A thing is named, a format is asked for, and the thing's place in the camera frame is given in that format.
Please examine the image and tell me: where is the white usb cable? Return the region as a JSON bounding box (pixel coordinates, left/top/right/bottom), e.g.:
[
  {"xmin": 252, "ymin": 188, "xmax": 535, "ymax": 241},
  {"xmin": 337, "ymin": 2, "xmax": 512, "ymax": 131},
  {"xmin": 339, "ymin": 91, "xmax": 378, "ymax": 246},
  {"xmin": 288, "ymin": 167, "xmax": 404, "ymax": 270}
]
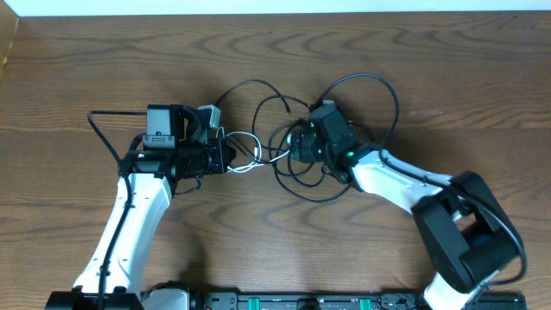
[{"xmin": 214, "ymin": 126, "xmax": 292, "ymax": 174}]

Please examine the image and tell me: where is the black thin cable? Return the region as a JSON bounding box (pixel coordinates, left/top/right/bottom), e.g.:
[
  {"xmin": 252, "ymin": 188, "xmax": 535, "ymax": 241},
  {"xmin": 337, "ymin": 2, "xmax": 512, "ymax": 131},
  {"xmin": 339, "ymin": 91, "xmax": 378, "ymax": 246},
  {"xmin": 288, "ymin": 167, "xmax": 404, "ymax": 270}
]
[{"xmin": 214, "ymin": 79, "xmax": 375, "ymax": 204}]

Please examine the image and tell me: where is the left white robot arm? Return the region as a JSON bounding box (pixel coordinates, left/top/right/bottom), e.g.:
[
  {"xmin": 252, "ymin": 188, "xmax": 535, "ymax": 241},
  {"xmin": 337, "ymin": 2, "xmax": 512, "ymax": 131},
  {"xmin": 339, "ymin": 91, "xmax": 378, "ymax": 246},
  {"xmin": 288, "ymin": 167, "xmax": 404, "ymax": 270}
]
[{"xmin": 46, "ymin": 104, "xmax": 236, "ymax": 309}]

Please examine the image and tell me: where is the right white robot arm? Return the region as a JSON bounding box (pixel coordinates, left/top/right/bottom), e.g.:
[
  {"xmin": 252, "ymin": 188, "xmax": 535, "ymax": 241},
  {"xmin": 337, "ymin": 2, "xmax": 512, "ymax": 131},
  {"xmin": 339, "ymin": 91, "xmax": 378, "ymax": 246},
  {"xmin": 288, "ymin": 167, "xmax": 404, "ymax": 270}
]
[{"xmin": 286, "ymin": 105, "xmax": 526, "ymax": 309}]

